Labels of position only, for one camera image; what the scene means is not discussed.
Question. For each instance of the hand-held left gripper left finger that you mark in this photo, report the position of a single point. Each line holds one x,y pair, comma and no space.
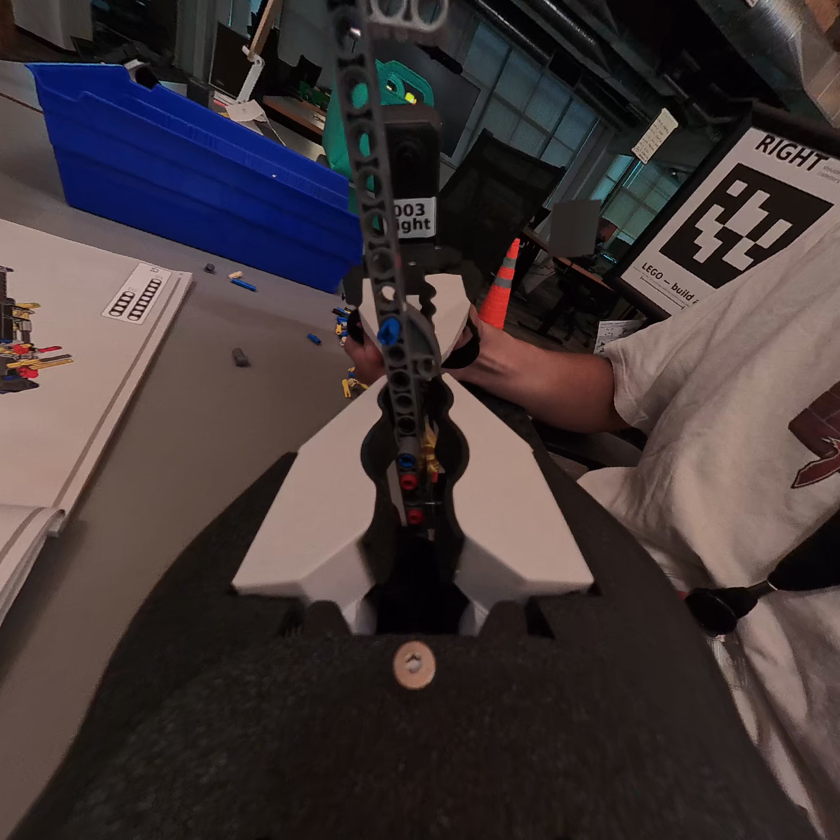
305,518

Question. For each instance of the person in white shirt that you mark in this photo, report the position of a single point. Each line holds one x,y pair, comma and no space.
722,426

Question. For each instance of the blue plastic bin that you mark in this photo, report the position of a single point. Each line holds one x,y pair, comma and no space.
197,197

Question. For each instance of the partly built lego model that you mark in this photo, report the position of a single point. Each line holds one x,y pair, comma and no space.
367,197

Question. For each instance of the paper note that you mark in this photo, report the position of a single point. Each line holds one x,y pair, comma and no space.
655,134

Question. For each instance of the dark grey lego connector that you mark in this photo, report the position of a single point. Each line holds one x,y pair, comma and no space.
241,357

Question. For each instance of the black white marker sign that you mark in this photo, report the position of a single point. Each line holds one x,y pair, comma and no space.
722,223

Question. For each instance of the pile of small lego pins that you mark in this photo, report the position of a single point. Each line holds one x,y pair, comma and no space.
341,325

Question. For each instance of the silver air duct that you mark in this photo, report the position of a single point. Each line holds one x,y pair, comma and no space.
787,52

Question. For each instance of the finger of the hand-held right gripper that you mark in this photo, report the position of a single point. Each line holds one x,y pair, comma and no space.
369,302
453,308

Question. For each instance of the printed leaflet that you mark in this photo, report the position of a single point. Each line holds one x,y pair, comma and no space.
617,336

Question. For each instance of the building instruction booklet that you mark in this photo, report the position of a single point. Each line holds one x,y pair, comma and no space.
79,426

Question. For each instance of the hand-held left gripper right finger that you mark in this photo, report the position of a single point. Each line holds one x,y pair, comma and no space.
518,518

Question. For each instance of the teal fabric bag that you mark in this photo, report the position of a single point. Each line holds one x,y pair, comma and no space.
387,72

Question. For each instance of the orange traffic cone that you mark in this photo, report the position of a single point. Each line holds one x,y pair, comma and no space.
499,302

